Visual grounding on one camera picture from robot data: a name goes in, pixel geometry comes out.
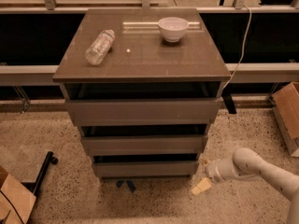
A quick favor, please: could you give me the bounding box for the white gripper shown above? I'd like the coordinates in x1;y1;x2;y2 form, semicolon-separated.
192;159;225;195

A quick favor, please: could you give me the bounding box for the grey bottom drawer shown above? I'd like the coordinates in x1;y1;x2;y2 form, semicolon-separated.
92;161;199;178

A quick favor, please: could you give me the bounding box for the grey drawer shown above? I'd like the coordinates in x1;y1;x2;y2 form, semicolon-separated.
81;135;208;156
65;99;219;126
92;161;199;178

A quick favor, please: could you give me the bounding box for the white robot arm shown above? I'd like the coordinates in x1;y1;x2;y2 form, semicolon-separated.
192;147;299;224

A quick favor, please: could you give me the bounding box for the grey middle drawer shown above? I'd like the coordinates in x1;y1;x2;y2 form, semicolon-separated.
81;135;208;156

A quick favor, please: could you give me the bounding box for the grey top drawer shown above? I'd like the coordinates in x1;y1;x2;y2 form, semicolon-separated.
65;99;219;126

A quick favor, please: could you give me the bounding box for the grey three-drawer cabinet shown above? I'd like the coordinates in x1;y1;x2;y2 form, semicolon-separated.
53;8;230;165

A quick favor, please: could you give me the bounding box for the cardboard box on right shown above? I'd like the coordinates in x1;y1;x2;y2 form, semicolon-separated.
272;82;299;158

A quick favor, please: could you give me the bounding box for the cardboard box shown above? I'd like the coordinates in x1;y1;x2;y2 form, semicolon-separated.
0;166;36;224
272;82;299;158

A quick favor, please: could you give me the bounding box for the white ceramic bowl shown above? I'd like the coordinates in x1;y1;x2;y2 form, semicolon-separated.
158;17;189;42

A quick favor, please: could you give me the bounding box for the clear plastic water bottle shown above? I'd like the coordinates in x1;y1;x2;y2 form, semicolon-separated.
85;30;115;65

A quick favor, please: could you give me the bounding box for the black cart leg with caster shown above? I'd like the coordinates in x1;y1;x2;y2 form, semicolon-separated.
22;151;58;196

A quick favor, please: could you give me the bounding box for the cardboard box bottom left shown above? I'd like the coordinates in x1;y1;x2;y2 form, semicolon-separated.
0;166;36;224

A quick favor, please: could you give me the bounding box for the white power cable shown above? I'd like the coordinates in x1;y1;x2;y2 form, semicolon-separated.
221;5;252;91

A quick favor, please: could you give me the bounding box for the black cable on box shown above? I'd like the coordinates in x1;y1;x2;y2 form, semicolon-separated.
0;189;25;224

